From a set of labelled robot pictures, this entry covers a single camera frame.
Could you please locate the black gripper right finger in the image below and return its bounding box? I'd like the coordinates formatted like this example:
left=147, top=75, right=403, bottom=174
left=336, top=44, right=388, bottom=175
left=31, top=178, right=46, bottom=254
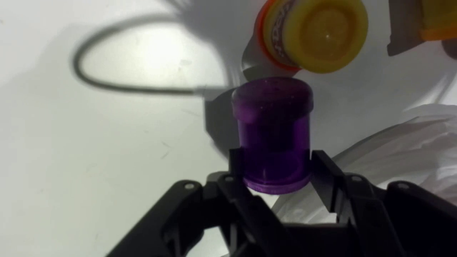
left=311, top=150, right=457, bottom=257

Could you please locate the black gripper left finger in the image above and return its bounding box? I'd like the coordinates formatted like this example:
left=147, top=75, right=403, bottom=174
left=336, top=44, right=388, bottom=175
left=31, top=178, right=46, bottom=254
left=104, top=150, right=306, bottom=257

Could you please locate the purple transparent container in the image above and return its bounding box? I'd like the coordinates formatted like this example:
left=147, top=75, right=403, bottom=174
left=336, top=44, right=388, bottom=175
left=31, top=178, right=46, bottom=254
left=231, top=77, right=316, bottom=195

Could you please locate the white clear plastic bowl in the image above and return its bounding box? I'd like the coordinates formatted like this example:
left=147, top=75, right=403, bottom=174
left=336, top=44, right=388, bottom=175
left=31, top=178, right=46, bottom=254
left=240, top=37, right=457, bottom=227

